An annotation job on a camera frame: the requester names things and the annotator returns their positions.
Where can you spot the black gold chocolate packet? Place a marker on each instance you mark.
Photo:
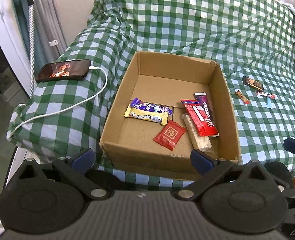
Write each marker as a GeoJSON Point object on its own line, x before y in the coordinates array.
{"type": "Point", "coordinates": [253, 83]}

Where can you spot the red black small bar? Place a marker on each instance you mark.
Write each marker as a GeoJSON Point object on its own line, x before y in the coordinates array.
{"type": "Point", "coordinates": [271, 96]}

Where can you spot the clear pack of yellow puffs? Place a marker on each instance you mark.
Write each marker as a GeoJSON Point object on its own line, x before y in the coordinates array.
{"type": "Point", "coordinates": [202, 143]}

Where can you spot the blue stick packet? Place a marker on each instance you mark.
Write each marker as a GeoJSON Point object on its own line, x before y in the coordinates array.
{"type": "Point", "coordinates": [269, 103]}

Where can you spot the green white checkered cloth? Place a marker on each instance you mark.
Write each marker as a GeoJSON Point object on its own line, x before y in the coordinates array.
{"type": "Point", "coordinates": [253, 38]}

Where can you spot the long red snack pack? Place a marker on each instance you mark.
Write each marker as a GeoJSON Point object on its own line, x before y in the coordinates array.
{"type": "Point", "coordinates": [203, 123]}

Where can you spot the brown cardboard box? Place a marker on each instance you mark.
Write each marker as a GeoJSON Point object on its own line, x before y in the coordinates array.
{"type": "Point", "coordinates": [167, 80]}

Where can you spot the purple chocolate bar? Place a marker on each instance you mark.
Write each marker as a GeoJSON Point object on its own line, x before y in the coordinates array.
{"type": "Point", "coordinates": [150, 107]}

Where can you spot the black smartphone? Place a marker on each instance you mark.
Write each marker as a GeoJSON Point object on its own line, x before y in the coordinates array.
{"type": "Point", "coordinates": [67, 70]}

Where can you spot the grey curtain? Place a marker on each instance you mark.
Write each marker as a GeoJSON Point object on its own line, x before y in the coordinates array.
{"type": "Point", "coordinates": [49, 40]}

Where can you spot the brown orange small bar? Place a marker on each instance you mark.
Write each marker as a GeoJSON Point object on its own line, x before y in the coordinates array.
{"type": "Point", "coordinates": [242, 97]}

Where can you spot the purple silver snack tube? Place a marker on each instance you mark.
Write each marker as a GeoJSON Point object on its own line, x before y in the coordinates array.
{"type": "Point", "coordinates": [202, 99]}

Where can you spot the yellow chocolate bar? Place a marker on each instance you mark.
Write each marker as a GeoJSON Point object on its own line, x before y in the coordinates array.
{"type": "Point", "coordinates": [160, 118]}

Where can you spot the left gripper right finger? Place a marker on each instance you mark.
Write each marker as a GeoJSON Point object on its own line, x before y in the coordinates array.
{"type": "Point", "coordinates": [239, 198]}

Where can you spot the small red sachet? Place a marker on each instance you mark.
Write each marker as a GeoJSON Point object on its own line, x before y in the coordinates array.
{"type": "Point", "coordinates": [170, 135]}

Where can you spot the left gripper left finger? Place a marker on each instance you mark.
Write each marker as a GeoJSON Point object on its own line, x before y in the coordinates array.
{"type": "Point", "coordinates": [43, 198]}

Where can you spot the white window frame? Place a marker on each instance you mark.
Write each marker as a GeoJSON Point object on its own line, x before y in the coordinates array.
{"type": "Point", "coordinates": [12, 44]}

